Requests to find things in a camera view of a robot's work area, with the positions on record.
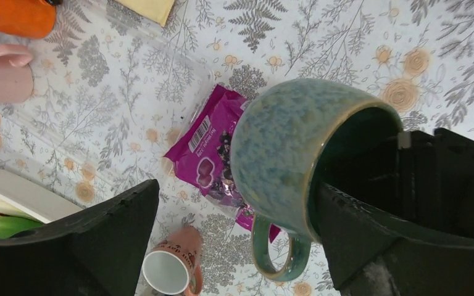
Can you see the green ceramic mug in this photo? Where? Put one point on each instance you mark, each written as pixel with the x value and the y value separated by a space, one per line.
pixel 280 152

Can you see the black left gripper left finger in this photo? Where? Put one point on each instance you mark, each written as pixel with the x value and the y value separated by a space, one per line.
pixel 97 251

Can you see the white plastic tub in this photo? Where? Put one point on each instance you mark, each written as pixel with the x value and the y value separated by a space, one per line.
pixel 40 203

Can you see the orange chips bag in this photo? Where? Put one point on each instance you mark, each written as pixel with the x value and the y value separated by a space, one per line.
pixel 155 10

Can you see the orange mug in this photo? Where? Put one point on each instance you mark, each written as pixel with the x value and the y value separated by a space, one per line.
pixel 32 19

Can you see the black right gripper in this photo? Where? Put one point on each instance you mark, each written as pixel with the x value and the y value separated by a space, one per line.
pixel 427 179

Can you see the pink plastic cup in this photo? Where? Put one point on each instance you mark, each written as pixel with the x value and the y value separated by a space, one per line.
pixel 16 78

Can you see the floral table mat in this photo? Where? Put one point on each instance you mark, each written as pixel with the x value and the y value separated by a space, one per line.
pixel 113 92

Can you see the purple candy bag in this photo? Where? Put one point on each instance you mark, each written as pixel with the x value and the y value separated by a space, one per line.
pixel 201 157

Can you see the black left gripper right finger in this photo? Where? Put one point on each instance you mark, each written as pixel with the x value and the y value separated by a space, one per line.
pixel 372 252

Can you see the small pink cup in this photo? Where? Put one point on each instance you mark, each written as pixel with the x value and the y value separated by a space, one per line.
pixel 173 266

